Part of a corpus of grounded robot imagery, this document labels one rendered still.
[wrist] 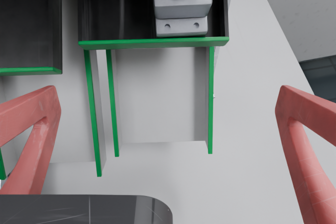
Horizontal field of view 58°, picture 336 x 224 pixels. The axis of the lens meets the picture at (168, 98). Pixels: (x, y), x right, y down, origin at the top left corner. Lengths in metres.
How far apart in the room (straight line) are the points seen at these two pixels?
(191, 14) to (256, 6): 0.57
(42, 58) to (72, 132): 0.17
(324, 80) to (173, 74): 1.49
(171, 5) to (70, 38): 0.21
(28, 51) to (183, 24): 0.14
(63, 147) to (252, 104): 0.38
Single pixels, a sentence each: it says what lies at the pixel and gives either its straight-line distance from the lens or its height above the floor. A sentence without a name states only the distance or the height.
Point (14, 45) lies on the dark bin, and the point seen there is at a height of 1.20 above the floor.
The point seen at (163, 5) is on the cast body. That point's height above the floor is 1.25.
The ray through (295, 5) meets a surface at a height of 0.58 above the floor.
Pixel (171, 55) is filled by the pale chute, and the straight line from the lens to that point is 0.41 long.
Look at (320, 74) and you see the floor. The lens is 1.87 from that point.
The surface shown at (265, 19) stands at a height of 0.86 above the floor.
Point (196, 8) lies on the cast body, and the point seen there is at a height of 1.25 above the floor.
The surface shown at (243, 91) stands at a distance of 0.66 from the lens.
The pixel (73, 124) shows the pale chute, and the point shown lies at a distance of 0.44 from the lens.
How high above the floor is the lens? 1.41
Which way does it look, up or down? 62 degrees down
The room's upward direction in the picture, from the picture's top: 1 degrees counter-clockwise
